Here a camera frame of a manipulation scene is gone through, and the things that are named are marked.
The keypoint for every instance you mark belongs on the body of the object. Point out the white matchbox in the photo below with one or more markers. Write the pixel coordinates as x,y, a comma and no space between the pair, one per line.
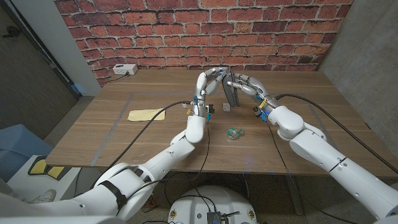
226,108

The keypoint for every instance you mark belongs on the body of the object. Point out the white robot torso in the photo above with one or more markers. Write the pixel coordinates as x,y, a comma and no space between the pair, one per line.
211,202

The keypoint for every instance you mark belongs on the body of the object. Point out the black module on torso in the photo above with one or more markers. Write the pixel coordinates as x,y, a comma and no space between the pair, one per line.
214,218

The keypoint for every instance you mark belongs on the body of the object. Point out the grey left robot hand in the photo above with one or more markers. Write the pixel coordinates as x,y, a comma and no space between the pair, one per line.
202,90

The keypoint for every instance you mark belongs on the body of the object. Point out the yellow paper label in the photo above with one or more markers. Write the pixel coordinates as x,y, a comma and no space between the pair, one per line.
147,114

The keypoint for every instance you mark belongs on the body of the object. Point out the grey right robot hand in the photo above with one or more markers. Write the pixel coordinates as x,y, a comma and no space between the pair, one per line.
253,88

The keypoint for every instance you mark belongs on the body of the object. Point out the red brick print backdrop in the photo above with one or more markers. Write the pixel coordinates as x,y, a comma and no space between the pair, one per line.
140,34

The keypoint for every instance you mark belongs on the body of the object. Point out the white sneaker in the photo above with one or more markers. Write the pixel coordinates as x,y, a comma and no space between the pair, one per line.
43,196

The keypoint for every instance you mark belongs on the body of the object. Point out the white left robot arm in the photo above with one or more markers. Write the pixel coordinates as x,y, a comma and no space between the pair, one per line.
146,171

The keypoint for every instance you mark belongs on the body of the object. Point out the white power strip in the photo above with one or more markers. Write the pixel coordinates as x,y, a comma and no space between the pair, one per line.
125,69

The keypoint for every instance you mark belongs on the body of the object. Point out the grey trouser leg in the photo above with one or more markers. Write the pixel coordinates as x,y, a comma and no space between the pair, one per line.
4,186

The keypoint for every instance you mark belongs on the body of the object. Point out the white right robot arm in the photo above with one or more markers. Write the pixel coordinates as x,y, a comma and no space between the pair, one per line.
329,155

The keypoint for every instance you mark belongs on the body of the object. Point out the white base with yellow pads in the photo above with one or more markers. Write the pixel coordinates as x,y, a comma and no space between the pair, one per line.
21,180

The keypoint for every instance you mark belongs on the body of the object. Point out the dark brown door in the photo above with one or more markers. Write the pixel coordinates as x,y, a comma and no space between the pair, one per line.
25,87

